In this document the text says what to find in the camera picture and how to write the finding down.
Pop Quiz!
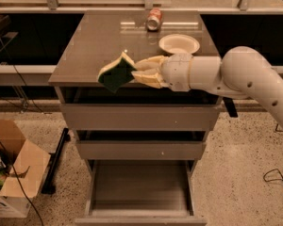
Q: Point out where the bottom grey open drawer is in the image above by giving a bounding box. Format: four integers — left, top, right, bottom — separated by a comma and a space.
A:
75, 160, 207, 226

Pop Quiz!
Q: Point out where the middle grey drawer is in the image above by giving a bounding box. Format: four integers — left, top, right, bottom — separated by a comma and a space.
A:
76, 140, 206, 160

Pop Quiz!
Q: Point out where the black floor bar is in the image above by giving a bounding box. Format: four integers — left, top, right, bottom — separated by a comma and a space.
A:
42, 128, 71, 195

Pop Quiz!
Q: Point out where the black cable left floor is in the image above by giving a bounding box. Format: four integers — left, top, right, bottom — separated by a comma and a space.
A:
0, 31, 45, 226

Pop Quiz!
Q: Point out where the white paper bowl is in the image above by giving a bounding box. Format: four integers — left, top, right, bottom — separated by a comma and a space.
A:
158, 34, 200, 54

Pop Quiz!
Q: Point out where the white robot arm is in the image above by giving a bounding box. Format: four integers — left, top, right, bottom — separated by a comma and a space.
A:
132, 46, 283, 128

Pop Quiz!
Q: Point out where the open cardboard box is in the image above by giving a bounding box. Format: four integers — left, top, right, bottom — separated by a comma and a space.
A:
0, 120, 50, 218

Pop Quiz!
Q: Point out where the black cable right floor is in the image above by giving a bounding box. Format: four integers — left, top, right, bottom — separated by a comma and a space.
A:
262, 122, 283, 191

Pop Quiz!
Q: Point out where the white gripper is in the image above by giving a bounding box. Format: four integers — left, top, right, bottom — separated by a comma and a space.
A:
132, 53, 192, 92

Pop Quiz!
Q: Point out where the green yellow sponge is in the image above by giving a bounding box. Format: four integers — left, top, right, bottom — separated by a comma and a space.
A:
97, 52, 136, 93

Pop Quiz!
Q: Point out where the grey drawer cabinet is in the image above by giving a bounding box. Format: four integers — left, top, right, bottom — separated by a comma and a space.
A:
48, 10, 234, 226

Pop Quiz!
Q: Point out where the black cabinet leg bar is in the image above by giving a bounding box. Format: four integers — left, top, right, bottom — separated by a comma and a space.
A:
223, 97, 238, 118

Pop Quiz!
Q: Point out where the black cable floor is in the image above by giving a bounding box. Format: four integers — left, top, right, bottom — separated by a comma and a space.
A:
262, 122, 283, 191
0, 31, 45, 226

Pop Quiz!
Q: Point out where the red soda can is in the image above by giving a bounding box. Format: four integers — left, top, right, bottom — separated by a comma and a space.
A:
146, 8, 162, 31

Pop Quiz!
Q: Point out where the top grey drawer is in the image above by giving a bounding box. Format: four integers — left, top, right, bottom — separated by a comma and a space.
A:
60, 104, 221, 131

